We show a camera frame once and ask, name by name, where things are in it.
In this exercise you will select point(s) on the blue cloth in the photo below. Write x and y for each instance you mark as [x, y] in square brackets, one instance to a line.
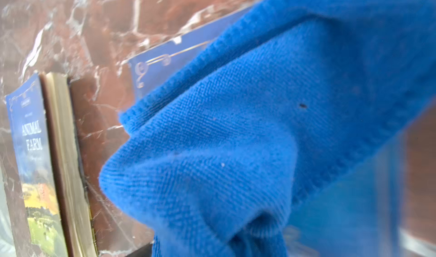
[289, 98]

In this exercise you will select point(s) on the Little Prince blue book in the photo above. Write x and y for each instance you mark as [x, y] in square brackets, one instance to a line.
[358, 216]

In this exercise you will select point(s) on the Animal Farm book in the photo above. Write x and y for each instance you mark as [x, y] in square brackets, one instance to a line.
[45, 190]

